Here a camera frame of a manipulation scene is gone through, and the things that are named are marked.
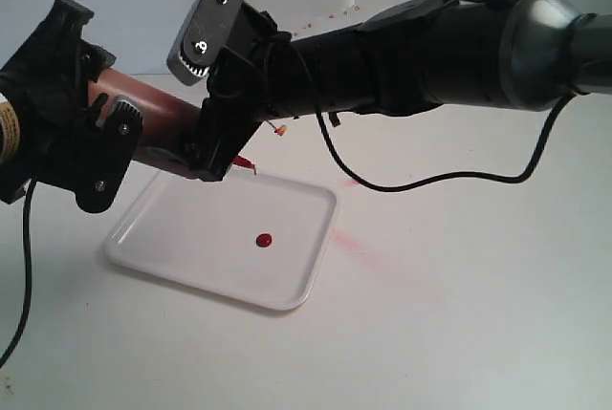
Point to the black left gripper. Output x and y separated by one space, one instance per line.
52 123

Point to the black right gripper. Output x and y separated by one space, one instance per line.
228 45

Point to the red sauce squeeze bottle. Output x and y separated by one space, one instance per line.
161 122

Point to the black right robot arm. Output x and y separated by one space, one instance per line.
529 55

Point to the red sauce drop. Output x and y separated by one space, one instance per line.
264 240

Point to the white rectangular plastic tray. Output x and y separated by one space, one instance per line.
202 236

